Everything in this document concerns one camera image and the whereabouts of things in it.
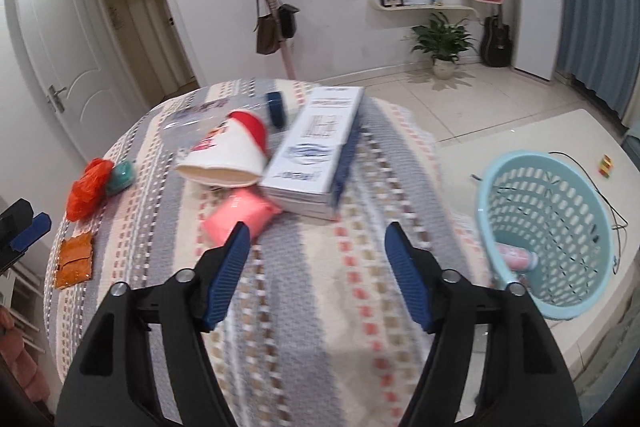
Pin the black acoustic guitar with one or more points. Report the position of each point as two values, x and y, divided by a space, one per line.
496 42

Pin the clear printed plastic bag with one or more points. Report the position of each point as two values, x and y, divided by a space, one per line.
192 122

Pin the light blue plastic basket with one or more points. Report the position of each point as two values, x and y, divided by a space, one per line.
530 156

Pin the pink cloth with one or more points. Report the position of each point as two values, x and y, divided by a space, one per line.
20 357

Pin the white and red paper cup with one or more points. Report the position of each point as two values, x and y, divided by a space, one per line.
225 152

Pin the white panel door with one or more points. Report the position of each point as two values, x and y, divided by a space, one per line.
55 47

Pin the blue curtain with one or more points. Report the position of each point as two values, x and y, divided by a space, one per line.
595 32

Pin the white curved wall shelf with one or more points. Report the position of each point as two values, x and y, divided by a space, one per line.
425 7

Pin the small dark blue container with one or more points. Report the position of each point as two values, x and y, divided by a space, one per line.
275 107

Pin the small teal round container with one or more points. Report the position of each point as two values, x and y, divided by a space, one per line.
120 177

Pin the pink can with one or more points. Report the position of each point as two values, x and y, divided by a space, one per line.
515 257

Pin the pink soft packet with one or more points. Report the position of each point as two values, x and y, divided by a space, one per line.
240 212

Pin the red plastic bag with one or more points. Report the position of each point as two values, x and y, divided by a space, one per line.
87 187

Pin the white and blue carton box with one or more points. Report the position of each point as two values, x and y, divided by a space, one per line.
315 142

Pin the black small bag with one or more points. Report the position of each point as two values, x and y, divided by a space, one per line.
287 22

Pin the orange foil packet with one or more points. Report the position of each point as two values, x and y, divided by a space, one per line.
74 259

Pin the green potted plant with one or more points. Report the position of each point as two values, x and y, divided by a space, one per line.
442 37

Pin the brown shoulder bag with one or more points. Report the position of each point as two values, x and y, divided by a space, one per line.
267 34

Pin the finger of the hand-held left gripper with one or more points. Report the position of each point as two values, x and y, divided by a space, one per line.
32 232
15 214

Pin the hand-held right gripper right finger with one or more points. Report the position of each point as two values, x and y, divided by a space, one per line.
407 277

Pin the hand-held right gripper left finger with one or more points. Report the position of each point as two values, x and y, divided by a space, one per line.
227 277

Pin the colourful block toy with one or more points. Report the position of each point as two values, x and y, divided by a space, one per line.
605 166

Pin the white rack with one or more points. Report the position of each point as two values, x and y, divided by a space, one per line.
27 302

